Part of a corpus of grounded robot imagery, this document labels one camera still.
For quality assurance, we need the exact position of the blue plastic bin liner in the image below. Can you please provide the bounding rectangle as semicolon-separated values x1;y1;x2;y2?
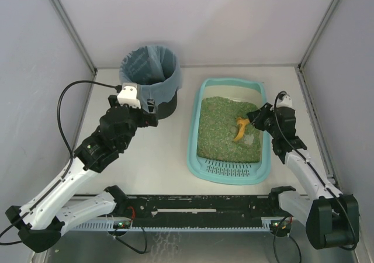
119;45;182;110

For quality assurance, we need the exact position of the green cat litter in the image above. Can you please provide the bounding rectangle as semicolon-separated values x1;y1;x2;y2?
197;96;262;163

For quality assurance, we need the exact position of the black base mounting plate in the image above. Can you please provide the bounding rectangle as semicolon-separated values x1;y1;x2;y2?
109;195;287;220

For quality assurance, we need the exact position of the blue slotted cable duct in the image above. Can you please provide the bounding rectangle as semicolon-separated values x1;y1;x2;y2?
72;214;281;232

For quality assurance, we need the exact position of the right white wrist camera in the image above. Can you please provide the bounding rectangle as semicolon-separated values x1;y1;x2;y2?
274;91;293;109

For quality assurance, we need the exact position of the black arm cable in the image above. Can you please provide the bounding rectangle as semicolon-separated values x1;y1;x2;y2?
0;80;122;244
273;91;359;250

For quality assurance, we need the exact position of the base black cable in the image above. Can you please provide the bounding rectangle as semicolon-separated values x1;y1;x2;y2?
271;216;303;263
112;210;148;254

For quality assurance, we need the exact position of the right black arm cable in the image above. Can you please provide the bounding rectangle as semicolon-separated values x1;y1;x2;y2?
273;91;359;250

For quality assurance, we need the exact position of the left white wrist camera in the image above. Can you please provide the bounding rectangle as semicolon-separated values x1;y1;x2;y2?
117;82;141;109

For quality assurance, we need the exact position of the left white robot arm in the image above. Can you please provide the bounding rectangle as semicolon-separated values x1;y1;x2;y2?
6;95;158;253

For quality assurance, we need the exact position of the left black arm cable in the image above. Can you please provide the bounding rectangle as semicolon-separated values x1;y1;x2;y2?
0;80;122;244

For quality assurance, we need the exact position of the orange litter scoop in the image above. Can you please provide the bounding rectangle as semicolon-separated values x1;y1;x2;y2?
233;117;250;142

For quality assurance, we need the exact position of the left base black cable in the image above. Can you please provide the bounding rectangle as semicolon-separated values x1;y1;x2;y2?
112;210;148;254

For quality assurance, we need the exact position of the right base black cable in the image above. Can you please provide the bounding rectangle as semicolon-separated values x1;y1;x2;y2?
271;216;303;263

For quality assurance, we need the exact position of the black trash bin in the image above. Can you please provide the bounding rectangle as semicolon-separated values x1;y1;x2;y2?
154;90;178;120

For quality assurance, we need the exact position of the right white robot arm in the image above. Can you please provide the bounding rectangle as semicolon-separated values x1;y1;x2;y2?
247;103;359;251

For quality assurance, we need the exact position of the teal litter box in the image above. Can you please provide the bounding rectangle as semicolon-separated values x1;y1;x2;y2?
186;78;271;185

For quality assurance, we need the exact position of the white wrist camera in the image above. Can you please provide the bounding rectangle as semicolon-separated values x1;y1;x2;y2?
117;82;141;109
274;91;293;109

